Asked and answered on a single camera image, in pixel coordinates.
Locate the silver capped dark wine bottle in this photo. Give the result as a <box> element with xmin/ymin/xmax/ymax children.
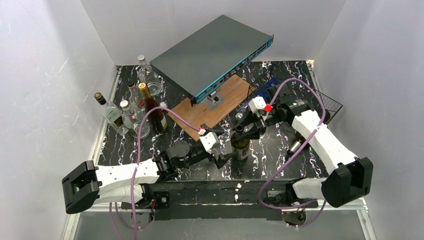
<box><xmin>230</xmin><ymin>131</ymin><xmax>251</xmax><ymax>161</ymax></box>

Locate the gold capped wine bottle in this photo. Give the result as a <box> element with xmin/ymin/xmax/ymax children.
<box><xmin>138</xmin><ymin>82</ymin><xmax>169</xmax><ymax>135</ymax></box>

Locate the blue square bottle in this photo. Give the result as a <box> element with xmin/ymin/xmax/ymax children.
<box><xmin>265</xmin><ymin>77</ymin><xmax>281</xmax><ymax>89</ymax></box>

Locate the dark bottle brown label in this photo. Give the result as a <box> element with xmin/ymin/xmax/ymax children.
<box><xmin>287</xmin><ymin>132</ymin><xmax>306</xmax><ymax>157</ymax></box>

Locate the clear silver capped bottle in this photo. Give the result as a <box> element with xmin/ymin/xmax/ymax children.
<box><xmin>119</xmin><ymin>100</ymin><xmax>150</xmax><ymax>139</ymax></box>

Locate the clear bottle black gold label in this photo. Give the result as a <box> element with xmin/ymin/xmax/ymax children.
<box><xmin>128</xmin><ymin>82</ymin><xmax>146</xmax><ymax>115</ymax></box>

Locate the clear gold label liquor bottle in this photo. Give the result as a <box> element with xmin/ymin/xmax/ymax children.
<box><xmin>94</xmin><ymin>92</ymin><xmax>128</xmax><ymax>136</ymax></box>

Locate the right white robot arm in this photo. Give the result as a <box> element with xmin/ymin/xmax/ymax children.
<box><xmin>232</xmin><ymin>84</ymin><xmax>374</xmax><ymax>209</ymax></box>

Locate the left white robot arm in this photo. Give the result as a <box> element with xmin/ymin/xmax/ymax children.
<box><xmin>61</xmin><ymin>124</ymin><xmax>236</xmax><ymax>214</ymax></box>

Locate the clear round glass bottle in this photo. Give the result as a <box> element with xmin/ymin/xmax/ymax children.
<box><xmin>137</xmin><ymin>55</ymin><xmax>164</xmax><ymax>96</ymax></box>

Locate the wooden board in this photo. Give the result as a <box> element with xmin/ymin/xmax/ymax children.
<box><xmin>171</xmin><ymin>75</ymin><xmax>251</xmax><ymax>128</ymax></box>

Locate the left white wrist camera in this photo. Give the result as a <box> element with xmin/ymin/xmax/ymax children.
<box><xmin>199</xmin><ymin>132</ymin><xmax>220</xmax><ymax>154</ymax></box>

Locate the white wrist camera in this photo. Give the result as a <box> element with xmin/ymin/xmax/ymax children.
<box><xmin>248</xmin><ymin>96</ymin><xmax>273</xmax><ymax>119</ymax></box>
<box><xmin>199</xmin><ymin>132</ymin><xmax>220</xmax><ymax>154</ymax></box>

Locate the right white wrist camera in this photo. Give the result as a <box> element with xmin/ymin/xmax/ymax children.
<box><xmin>248</xmin><ymin>96</ymin><xmax>273</xmax><ymax>119</ymax></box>

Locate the metal switch stand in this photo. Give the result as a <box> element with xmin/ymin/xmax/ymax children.
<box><xmin>201</xmin><ymin>91</ymin><xmax>225</xmax><ymax>111</ymax></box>

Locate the black wire wine rack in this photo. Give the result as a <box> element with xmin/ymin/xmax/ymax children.
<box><xmin>245</xmin><ymin>64</ymin><xmax>343</xmax><ymax>125</ymax></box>

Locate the teal network switch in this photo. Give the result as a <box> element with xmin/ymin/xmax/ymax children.
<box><xmin>150</xmin><ymin>15</ymin><xmax>274</xmax><ymax>105</ymax></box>

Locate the aluminium frame rail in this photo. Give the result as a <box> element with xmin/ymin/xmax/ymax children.
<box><xmin>61</xmin><ymin>66</ymin><xmax>133</xmax><ymax>240</ymax></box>

